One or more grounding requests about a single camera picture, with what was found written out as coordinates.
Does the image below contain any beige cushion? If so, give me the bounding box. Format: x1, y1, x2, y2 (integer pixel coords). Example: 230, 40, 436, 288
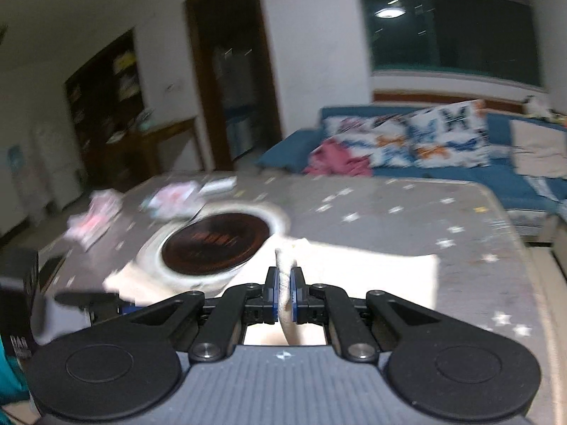
510, 120, 567, 179

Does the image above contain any cream white garment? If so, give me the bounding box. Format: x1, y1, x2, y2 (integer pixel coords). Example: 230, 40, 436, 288
102, 236, 440, 347

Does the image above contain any white remote control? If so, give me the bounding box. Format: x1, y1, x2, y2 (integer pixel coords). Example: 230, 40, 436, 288
200, 176, 237, 196

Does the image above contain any pink cloth on sofa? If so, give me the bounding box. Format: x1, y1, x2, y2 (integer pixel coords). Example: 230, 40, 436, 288
304, 138, 373, 177

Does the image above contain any dark wooden sideboard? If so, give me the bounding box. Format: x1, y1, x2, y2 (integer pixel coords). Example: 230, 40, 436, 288
81, 116, 206, 187

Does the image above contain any right butterfly pillow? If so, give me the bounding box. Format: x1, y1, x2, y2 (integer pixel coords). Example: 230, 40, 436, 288
405, 100, 490, 168

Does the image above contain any black white plush toy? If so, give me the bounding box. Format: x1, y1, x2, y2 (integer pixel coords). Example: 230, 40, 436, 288
523, 95, 554, 121

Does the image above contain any left butterfly pillow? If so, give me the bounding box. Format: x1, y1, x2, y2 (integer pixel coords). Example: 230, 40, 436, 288
322, 114, 413, 168

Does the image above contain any white refrigerator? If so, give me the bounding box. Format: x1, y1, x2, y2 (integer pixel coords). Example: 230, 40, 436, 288
33, 122, 83, 210

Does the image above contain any round black induction cooktop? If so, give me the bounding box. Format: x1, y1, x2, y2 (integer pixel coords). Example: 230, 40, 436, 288
161, 212, 270, 276

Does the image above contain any blue sofa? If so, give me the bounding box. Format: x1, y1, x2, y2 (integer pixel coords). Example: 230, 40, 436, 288
257, 104, 566, 244

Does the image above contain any white pink tissue box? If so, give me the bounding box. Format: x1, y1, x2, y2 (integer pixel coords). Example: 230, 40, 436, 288
63, 189, 123, 251

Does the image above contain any butterfly pillow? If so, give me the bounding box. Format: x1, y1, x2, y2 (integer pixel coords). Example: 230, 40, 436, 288
322, 114, 413, 168
405, 100, 490, 168

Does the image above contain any dark window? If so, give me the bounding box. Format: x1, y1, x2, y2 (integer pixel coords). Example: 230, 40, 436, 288
361, 0, 542, 86

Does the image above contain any pastel soft tissue pack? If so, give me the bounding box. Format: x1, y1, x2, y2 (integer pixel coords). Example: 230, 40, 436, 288
140, 181, 206, 222

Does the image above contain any water dispenser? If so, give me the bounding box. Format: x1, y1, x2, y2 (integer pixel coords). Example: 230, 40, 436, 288
7, 144, 49, 226

